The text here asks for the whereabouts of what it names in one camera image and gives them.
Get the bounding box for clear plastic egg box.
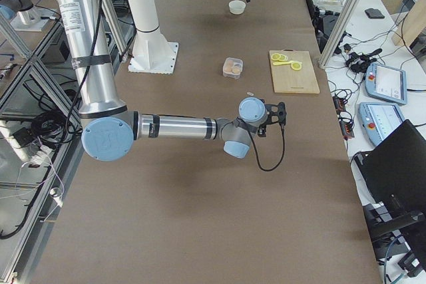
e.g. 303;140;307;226
222;57;243;79

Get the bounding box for white round bowl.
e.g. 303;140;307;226
228;0;246;15

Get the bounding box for wooden cutting board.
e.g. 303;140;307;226
269;50;320;94

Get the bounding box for lemon slice by knife tip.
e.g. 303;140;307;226
290;61;302;71

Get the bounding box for lemon slice back pair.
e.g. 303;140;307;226
278;54;288;62

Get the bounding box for lemon slice pair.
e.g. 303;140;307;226
270;53;281;61
278;54;288;62

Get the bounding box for lemon slice front pair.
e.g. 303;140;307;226
270;53;281;61

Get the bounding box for blue teach pendant near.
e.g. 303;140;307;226
359;102;405;146

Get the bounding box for blue teach pendant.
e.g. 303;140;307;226
359;102;405;146
365;63;407;105

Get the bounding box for blue teach pendant far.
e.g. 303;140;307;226
365;63;407;105

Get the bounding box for black laptop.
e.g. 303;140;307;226
355;120;425;212

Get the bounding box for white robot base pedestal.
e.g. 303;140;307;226
128;0;178;74

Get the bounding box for aluminium frame post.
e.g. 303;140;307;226
318;0;359;69

